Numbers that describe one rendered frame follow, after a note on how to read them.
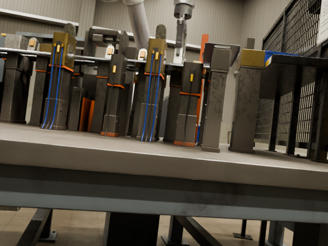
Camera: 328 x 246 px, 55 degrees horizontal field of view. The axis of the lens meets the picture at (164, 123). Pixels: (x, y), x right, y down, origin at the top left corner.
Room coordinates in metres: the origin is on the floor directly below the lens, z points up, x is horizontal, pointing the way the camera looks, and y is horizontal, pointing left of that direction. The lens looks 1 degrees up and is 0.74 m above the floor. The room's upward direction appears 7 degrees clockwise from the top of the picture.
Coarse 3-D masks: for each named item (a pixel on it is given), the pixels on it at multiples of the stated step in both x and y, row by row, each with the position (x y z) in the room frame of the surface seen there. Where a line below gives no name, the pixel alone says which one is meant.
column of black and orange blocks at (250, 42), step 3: (246, 39) 1.41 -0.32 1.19; (249, 39) 1.40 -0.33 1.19; (252, 39) 1.40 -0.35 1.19; (246, 42) 1.40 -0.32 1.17; (249, 42) 1.40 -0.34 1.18; (252, 42) 1.40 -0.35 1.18; (246, 45) 1.40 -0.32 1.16; (249, 45) 1.40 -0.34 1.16; (252, 45) 1.40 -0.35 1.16; (246, 48) 1.40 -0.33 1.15; (249, 48) 1.40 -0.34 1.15; (252, 48) 1.40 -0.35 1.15
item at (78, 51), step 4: (76, 52) 1.50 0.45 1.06; (80, 52) 1.50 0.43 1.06; (76, 68) 1.50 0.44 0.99; (80, 68) 1.50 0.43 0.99; (76, 72) 1.50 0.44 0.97; (80, 72) 1.50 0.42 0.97; (76, 76) 1.51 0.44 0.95; (80, 76) 1.53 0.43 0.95; (76, 80) 1.51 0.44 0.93; (80, 80) 1.53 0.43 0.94; (72, 84) 1.51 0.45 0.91; (76, 84) 1.51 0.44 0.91; (80, 84) 1.54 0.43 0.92; (72, 88) 1.51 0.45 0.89; (72, 92) 1.51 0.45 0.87; (68, 112) 1.50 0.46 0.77; (68, 116) 1.50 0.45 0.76; (68, 120) 1.50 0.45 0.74; (68, 124) 1.50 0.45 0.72
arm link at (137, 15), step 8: (128, 0) 1.76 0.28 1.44; (136, 0) 1.76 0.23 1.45; (128, 8) 1.81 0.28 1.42; (136, 8) 1.80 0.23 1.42; (136, 16) 1.83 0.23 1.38; (144, 16) 1.85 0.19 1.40; (136, 24) 1.86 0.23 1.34; (144, 24) 1.87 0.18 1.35; (136, 32) 1.89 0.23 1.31; (144, 32) 1.89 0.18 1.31; (136, 40) 1.93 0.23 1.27; (144, 40) 1.92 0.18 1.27; (144, 48) 1.95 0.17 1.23
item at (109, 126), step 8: (112, 56) 1.11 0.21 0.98; (120, 56) 1.11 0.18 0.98; (112, 64) 1.11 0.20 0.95; (120, 64) 1.11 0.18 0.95; (112, 72) 1.11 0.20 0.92; (120, 72) 1.11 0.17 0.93; (112, 80) 1.11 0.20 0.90; (120, 80) 1.11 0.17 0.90; (112, 88) 1.11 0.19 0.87; (120, 88) 1.14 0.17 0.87; (112, 96) 1.12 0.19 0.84; (120, 96) 1.15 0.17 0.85; (112, 104) 1.12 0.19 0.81; (120, 104) 1.17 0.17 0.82; (112, 112) 1.12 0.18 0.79; (104, 120) 1.12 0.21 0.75; (112, 120) 1.11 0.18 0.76; (104, 128) 1.12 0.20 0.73; (112, 128) 1.11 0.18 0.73; (112, 136) 1.11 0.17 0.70
